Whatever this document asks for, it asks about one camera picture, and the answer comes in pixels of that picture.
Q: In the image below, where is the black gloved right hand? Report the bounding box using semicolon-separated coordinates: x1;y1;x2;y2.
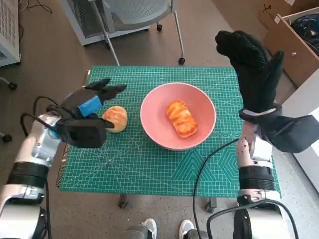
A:
215;30;285;113

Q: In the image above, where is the black left hand blue tape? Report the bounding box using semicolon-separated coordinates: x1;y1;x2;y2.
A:
59;78;128;120

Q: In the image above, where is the round toy bread bun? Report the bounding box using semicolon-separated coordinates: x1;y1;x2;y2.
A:
102;106;129;134

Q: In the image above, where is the pink bowl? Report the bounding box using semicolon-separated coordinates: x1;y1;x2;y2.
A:
140;83;217;151

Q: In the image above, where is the oblong toy bread loaf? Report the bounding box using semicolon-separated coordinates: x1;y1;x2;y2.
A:
166;99;199;139

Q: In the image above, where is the wooden crate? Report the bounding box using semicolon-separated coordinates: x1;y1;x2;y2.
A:
264;12;319;88

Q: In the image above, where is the black chair base with casters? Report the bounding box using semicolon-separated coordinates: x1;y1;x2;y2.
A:
0;77;17;144

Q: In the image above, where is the green cutting mat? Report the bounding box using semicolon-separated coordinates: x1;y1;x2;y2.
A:
57;65;281;199

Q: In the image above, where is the white perforated case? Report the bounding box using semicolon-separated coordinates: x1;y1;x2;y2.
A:
0;0;22;67

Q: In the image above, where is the grey mesh office chair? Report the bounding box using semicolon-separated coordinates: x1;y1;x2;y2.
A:
93;0;186;67

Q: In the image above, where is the grey left leg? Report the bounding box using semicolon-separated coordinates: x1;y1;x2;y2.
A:
123;223;153;239

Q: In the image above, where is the grey leg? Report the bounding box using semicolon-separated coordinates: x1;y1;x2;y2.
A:
185;229;211;239
123;223;153;239

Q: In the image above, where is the white left shoe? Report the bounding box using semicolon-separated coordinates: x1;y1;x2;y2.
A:
143;218;158;239

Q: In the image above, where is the white shoe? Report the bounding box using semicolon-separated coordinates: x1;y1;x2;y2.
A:
143;218;158;239
179;220;195;237

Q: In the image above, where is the white right shoe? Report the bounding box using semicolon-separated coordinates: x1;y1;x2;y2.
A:
179;220;195;237

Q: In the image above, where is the grey right leg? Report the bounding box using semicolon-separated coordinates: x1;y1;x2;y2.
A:
185;229;211;239

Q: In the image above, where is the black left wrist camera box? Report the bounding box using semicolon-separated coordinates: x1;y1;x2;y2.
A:
55;117;113;149

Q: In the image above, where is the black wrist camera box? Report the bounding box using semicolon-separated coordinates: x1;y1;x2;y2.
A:
259;114;319;154
55;117;113;149

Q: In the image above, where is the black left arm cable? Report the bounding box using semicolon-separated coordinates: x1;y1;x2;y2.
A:
19;96;63;239

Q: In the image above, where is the bundle of blue black cables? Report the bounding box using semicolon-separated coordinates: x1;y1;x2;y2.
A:
291;14;319;57

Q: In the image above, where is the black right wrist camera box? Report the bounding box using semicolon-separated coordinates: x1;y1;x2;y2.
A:
259;114;319;154

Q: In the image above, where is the black floor cable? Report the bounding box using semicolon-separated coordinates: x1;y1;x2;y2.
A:
32;0;53;13

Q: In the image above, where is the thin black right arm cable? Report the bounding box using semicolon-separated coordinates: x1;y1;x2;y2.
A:
193;138;239;239

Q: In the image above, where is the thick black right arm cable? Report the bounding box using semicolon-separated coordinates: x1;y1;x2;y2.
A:
206;199;300;239

